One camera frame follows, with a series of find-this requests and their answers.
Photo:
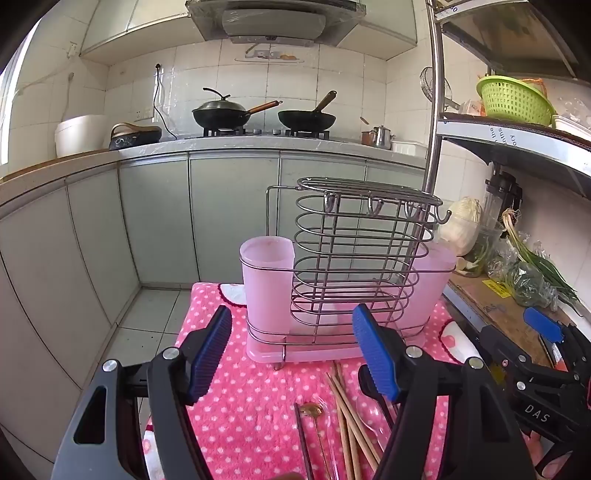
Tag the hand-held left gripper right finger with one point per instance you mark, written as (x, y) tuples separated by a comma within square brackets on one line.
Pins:
[(376, 355)]

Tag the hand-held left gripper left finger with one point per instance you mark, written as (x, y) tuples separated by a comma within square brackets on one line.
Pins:
[(207, 360)]

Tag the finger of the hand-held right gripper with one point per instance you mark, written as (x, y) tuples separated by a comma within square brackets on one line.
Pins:
[(517, 369), (545, 324)]

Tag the wooden chopstick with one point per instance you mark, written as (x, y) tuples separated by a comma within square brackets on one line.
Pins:
[(355, 457), (362, 450), (342, 438), (353, 422)]

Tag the pink plastic cup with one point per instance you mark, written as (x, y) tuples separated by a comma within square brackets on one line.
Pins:
[(431, 286), (265, 286)]

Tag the person's right hand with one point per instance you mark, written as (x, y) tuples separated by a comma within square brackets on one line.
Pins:
[(551, 461)]

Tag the clear bag of greens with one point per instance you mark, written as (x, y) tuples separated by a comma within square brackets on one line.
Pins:
[(526, 281)]

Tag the clear plastic spoon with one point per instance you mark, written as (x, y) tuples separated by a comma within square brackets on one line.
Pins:
[(367, 410)]

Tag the pink drip tray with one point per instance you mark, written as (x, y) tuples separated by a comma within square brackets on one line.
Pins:
[(318, 353)]

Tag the green onions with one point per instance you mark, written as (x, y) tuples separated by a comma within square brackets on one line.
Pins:
[(538, 258)]

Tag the pink polka dot cloth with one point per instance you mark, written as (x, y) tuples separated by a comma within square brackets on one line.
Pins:
[(258, 406)]

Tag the gold metal spoon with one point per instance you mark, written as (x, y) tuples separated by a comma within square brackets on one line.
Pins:
[(310, 410)]

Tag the clear plastic container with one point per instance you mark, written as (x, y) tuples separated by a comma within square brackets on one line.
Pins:
[(482, 254)]

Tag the black chopstick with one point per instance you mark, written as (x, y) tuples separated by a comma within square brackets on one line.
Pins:
[(304, 443)]

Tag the napa cabbage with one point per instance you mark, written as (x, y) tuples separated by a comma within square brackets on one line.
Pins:
[(461, 226)]

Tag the black blender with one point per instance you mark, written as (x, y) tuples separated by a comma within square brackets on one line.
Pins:
[(503, 189)]

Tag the green base cabinets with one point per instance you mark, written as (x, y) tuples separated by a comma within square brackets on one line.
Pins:
[(152, 217)]

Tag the white tray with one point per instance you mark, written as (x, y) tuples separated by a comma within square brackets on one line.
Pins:
[(572, 124)]

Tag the white rectangular container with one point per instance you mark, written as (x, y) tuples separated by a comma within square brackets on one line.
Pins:
[(408, 148)]

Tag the metal shelf rack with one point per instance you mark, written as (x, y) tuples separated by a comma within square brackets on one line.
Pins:
[(434, 138)]

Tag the brown small pot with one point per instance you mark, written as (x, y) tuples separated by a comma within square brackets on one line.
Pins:
[(368, 137)]

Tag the green plastic basket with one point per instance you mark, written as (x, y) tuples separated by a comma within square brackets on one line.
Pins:
[(512, 101)]

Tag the printed packet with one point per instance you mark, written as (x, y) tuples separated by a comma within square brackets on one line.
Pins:
[(471, 107)]

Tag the black induction cooker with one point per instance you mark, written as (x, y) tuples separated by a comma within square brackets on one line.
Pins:
[(138, 138)]

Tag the gas stove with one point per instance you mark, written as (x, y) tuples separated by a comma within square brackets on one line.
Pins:
[(258, 133)]

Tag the brown round board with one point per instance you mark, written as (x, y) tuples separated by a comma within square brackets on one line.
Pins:
[(134, 127)]

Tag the black wok with lid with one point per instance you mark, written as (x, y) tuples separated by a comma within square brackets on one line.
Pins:
[(219, 115)]

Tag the white rice cooker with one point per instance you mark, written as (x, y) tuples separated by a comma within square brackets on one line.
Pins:
[(83, 136)]

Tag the range hood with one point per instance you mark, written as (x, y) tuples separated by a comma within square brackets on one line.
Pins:
[(272, 21)]

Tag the clear wall shelf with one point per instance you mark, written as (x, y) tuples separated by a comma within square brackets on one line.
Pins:
[(270, 56)]

